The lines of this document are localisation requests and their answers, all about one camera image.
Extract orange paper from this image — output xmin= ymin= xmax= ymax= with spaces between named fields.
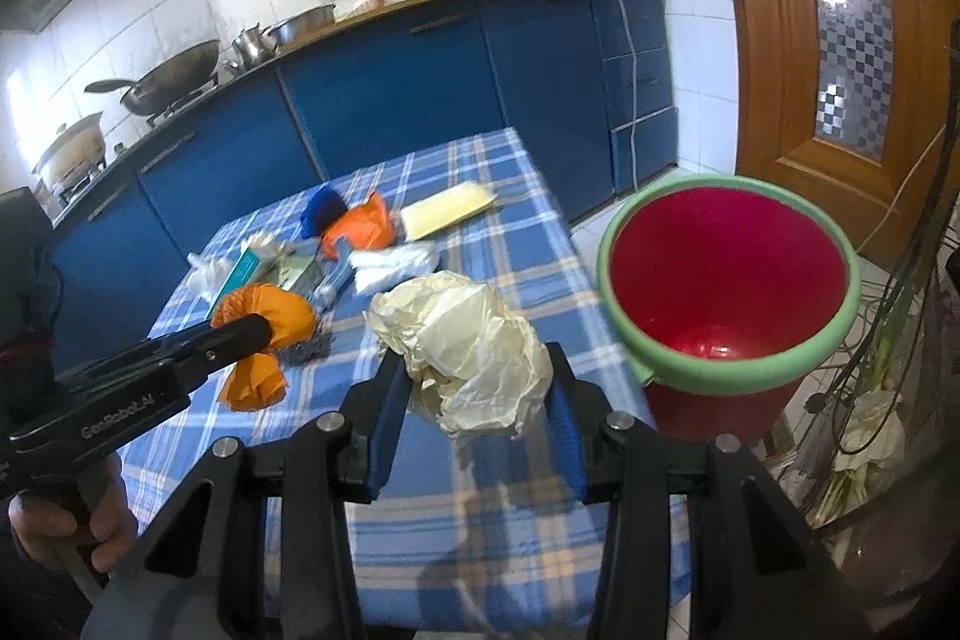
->
xmin=210 ymin=283 xmax=317 ymax=413

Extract white teal medicine box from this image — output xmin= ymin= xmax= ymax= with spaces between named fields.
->
xmin=206 ymin=247 xmax=285 ymax=319

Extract pale green small carton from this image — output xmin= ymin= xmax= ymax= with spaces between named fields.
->
xmin=263 ymin=253 xmax=324 ymax=299

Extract blue small wrapper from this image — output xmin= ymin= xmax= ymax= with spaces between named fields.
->
xmin=308 ymin=237 xmax=355 ymax=310

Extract cream paper ball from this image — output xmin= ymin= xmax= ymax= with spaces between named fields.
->
xmin=366 ymin=271 xmax=553 ymax=440

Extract white tissue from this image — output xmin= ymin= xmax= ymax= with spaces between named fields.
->
xmin=348 ymin=242 xmax=441 ymax=296

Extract yellow sponge cloth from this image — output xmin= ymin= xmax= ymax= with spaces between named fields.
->
xmin=398 ymin=182 xmax=496 ymax=242

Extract blue kitchen cabinets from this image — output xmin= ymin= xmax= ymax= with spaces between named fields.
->
xmin=52 ymin=0 xmax=679 ymax=370

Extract person's left hand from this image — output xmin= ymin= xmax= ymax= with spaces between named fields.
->
xmin=8 ymin=455 xmax=139 ymax=573

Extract white plastic bag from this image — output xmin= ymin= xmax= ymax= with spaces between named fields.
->
xmin=833 ymin=390 xmax=905 ymax=473

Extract blue plaid tablecloth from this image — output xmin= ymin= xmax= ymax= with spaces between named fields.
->
xmin=121 ymin=128 xmax=649 ymax=632

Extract white pot on stove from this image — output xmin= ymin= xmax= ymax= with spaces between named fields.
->
xmin=32 ymin=112 xmax=106 ymax=195

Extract red bin with green rim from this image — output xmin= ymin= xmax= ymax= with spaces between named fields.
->
xmin=597 ymin=175 xmax=861 ymax=443

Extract blue crumpled cloth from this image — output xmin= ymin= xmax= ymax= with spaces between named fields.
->
xmin=299 ymin=184 xmax=347 ymax=239

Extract orange folded plastic bag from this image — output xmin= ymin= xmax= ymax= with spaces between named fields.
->
xmin=320 ymin=191 xmax=395 ymax=260

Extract black wok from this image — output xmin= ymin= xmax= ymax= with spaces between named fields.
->
xmin=85 ymin=39 xmax=220 ymax=117

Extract steel kettle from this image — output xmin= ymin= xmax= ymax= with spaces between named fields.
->
xmin=224 ymin=25 xmax=277 ymax=76

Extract steel bowl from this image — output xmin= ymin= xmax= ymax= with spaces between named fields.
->
xmin=265 ymin=3 xmax=335 ymax=47

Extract wooden door with glass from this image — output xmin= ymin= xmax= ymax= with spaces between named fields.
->
xmin=734 ymin=0 xmax=958 ymax=269

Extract black wire rack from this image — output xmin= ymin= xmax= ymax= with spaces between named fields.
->
xmin=778 ymin=26 xmax=958 ymax=528

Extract white power cable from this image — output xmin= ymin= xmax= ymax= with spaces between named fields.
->
xmin=550 ymin=0 xmax=662 ymax=195

